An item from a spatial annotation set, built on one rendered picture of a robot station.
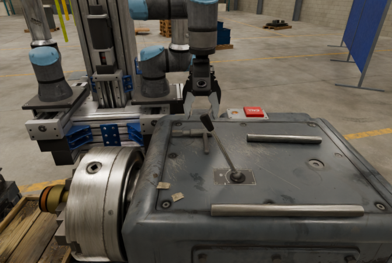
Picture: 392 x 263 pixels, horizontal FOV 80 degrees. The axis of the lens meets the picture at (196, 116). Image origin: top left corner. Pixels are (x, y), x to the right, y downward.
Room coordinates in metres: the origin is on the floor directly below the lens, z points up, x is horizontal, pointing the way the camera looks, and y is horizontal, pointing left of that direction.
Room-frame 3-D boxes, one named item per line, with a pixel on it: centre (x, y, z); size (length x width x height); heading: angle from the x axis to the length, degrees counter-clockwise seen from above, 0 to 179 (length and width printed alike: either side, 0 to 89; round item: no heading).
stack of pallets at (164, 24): (10.18, 0.80, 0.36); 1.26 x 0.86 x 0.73; 115
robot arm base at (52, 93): (1.08, 0.70, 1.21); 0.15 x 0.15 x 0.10
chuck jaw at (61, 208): (0.40, 0.33, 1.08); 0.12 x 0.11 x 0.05; 179
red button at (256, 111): (0.71, -0.20, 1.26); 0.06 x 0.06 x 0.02; 89
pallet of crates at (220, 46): (7.74, -0.49, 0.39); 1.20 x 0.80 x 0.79; 112
